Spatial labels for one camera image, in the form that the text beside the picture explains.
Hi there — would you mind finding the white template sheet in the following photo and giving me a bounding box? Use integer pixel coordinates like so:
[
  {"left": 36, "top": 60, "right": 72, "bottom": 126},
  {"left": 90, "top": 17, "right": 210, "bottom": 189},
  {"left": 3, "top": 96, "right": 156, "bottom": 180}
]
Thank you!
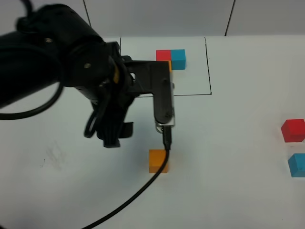
[{"left": 121, "top": 36, "right": 211, "bottom": 96}]

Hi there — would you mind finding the black camera cable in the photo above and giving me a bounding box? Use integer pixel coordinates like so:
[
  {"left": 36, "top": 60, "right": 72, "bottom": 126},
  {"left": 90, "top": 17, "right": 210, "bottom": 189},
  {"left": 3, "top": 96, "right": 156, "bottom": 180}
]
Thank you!
[{"left": 82, "top": 125, "right": 172, "bottom": 229}]

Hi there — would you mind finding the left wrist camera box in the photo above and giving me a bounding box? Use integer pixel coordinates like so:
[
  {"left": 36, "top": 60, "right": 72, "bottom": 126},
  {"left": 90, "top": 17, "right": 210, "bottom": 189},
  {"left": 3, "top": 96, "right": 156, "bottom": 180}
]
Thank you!
[{"left": 124, "top": 61, "right": 175, "bottom": 126}]

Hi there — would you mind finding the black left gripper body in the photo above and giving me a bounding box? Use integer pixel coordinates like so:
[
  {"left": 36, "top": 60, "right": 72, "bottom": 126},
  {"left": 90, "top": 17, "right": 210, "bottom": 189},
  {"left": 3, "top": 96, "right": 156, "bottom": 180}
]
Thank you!
[{"left": 69, "top": 42, "right": 134, "bottom": 134}]

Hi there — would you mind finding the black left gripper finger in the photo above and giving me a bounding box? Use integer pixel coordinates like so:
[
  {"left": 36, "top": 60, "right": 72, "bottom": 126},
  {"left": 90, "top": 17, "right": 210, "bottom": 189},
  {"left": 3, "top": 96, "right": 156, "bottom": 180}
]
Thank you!
[{"left": 96, "top": 122, "right": 133, "bottom": 148}]

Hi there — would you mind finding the template red cube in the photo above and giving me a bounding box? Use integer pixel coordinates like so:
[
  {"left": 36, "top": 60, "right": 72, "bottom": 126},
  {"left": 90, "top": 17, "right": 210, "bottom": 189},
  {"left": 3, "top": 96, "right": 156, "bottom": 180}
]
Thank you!
[{"left": 156, "top": 50, "right": 171, "bottom": 61}]

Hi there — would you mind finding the template blue cube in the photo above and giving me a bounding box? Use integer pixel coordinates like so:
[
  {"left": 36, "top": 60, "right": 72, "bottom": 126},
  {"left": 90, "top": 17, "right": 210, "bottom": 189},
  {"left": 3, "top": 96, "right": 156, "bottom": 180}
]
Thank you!
[{"left": 171, "top": 49, "right": 186, "bottom": 70}]

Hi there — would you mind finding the template orange cube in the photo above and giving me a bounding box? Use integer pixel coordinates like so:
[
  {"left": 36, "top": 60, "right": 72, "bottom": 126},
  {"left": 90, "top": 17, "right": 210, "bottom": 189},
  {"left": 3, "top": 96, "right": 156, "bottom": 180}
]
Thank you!
[{"left": 168, "top": 61, "right": 172, "bottom": 73}]

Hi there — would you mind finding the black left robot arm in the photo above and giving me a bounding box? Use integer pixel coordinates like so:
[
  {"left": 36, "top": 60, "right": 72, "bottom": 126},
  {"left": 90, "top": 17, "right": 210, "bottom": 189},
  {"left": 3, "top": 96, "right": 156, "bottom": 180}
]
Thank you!
[{"left": 0, "top": 0, "right": 134, "bottom": 148}]

